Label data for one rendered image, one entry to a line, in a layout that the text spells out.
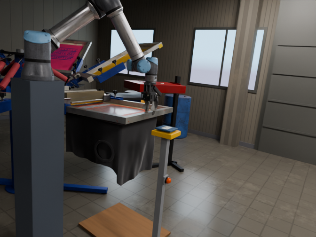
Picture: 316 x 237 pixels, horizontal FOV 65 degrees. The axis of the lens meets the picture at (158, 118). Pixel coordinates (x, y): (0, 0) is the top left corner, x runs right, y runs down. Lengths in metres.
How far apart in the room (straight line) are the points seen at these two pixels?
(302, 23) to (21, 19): 4.99
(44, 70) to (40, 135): 0.31
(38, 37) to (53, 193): 0.80
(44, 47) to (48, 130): 0.40
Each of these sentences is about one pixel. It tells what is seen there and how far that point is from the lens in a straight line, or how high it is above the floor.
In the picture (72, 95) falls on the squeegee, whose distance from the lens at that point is 1.90.
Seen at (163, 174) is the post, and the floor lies 0.69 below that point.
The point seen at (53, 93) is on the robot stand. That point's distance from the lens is 1.34.
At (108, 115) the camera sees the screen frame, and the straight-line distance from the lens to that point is 1.47.
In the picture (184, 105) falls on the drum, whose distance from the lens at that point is 4.59.
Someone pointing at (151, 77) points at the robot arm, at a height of 1.24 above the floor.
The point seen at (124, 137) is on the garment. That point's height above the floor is 0.86.
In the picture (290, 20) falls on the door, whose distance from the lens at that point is 4.66.
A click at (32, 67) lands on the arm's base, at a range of 1.33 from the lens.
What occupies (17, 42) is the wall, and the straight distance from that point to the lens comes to 5.78.
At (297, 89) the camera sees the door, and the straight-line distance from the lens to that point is 4.55.
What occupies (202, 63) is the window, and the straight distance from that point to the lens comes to 5.03.
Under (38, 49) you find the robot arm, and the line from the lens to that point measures 1.33.
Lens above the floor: 1.33
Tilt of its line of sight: 12 degrees down
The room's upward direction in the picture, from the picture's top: 5 degrees clockwise
